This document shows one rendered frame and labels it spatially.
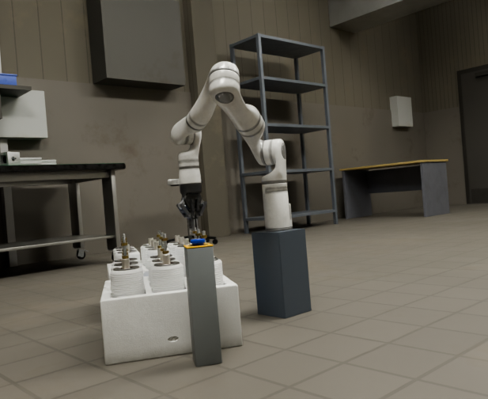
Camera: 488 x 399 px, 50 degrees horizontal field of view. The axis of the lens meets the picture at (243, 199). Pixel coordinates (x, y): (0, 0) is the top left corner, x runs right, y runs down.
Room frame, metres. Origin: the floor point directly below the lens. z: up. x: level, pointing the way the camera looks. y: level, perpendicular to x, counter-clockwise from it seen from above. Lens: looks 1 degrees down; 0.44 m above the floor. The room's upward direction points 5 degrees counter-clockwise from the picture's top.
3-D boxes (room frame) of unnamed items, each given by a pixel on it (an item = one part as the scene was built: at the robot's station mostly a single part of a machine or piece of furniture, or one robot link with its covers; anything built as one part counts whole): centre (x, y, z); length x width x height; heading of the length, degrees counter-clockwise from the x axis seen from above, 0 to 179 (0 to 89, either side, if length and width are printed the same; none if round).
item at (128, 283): (1.54, 0.36, 0.16); 0.10 x 0.10 x 0.18
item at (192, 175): (1.83, 0.19, 0.52); 0.11 x 0.09 x 0.06; 50
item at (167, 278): (1.56, 0.24, 0.16); 0.10 x 0.10 x 0.18
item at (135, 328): (1.68, 0.27, 0.09); 0.39 x 0.39 x 0.18; 13
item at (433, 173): (6.93, -1.98, 0.34); 1.23 x 0.63 x 0.69; 42
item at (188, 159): (1.82, 0.17, 0.62); 0.09 x 0.07 x 0.15; 121
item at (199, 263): (1.41, 0.13, 0.16); 0.07 x 0.07 x 0.31; 13
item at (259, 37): (6.15, -0.55, 1.07); 1.11 x 0.47 x 2.14; 132
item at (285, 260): (1.91, -0.12, 0.15); 0.14 x 0.14 x 0.30; 42
